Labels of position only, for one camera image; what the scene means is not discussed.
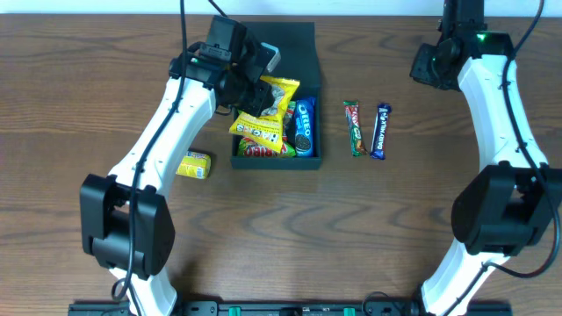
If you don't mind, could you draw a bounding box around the yellow snack bag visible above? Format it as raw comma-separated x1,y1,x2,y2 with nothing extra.
229,75,300,153

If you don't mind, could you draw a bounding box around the colourful Haribo gummy bag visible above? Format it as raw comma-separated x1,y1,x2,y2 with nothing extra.
236,100,298,159

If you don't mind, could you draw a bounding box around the blue Oreo cookie pack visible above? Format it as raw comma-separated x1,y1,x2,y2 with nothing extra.
294,97,315,157

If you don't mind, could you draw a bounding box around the yellow candy canister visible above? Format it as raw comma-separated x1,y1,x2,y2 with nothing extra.
176,151,212,180

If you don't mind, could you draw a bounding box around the green red Milo bar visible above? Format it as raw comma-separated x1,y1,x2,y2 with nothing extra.
343,100,367,156

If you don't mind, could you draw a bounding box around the blue Dairy Milk bar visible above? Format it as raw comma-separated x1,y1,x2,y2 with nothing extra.
370,103,392,160

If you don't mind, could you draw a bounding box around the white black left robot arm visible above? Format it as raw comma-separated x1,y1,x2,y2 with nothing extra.
79,40,280,315

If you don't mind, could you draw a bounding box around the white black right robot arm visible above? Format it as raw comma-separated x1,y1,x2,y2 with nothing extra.
406,0,561,315

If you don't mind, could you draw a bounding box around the black open cardboard box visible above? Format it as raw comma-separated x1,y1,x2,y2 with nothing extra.
230,21,322,170

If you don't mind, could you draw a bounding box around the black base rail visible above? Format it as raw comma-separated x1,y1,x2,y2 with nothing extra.
68,300,513,316

